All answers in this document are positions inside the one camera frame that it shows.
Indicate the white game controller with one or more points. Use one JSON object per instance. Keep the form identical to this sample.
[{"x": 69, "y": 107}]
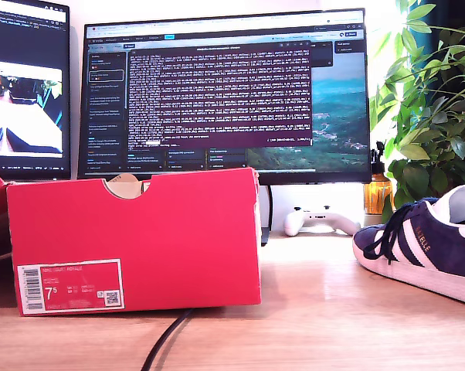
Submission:
[{"x": 294, "y": 226}]

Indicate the amber pump bottle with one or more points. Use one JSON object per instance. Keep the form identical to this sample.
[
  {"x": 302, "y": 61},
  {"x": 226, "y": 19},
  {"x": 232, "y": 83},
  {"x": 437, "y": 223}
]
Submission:
[{"x": 377, "y": 193}]

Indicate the large black computer monitor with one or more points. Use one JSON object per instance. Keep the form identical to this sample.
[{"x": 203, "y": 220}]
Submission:
[{"x": 225, "y": 96}]

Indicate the pale round pot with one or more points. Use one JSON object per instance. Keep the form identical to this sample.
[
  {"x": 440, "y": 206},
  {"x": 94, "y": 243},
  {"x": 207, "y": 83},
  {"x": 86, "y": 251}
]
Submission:
[{"x": 371, "y": 219}]

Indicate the green leafy houseplant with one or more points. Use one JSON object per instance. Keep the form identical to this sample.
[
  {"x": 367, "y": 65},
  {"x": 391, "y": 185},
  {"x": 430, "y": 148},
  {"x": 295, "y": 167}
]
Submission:
[{"x": 429, "y": 127}]

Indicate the black monitor stand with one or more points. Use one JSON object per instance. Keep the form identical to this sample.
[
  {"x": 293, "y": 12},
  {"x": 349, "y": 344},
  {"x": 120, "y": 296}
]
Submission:
[{"x": 265, "y": 235}]

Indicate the red cardboard shoebox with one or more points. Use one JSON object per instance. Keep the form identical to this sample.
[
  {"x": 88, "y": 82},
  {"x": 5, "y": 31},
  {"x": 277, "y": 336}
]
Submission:
[{"x": 140, "y": 239}]

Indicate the small black computer monitor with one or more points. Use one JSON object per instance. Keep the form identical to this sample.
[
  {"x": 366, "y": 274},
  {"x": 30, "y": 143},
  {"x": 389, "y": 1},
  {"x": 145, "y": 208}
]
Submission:
[{"x": 28, "y": 96}]

